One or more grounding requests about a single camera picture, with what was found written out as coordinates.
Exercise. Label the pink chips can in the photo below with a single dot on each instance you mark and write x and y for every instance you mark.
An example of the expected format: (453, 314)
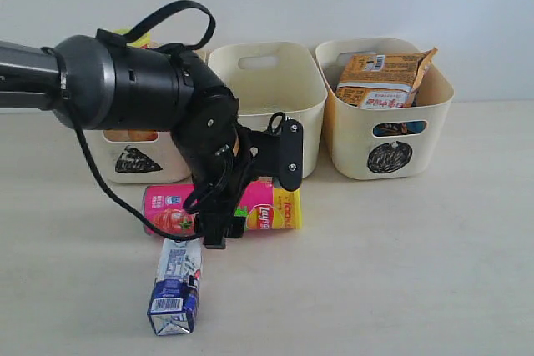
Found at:
(263, 206)

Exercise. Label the blue snack bag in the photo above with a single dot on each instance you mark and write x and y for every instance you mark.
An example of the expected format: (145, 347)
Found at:
(396, 129)

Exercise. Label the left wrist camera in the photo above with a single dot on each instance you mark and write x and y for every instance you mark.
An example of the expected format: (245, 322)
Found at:
(286, 152)

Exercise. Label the cream bin circle mark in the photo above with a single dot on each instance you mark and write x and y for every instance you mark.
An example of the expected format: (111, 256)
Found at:
(371, 144)

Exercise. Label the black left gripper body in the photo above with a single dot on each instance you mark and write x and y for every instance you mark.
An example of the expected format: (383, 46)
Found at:
(222, 166)

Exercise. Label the orange snack bag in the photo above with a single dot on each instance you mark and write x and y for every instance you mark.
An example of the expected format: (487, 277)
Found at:
(383, 81)

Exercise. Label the yellow chips can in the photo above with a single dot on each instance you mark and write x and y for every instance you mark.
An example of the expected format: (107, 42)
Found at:
(133, 135)

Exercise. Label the cream bin square mark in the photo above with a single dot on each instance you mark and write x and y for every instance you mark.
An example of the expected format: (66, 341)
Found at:
(275, 77)

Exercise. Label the white blue milk carton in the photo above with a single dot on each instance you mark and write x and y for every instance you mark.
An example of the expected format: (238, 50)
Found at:
(174, 300)

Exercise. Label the cream bin triangle mark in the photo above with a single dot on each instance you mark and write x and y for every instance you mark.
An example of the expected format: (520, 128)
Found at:
(137, 160)

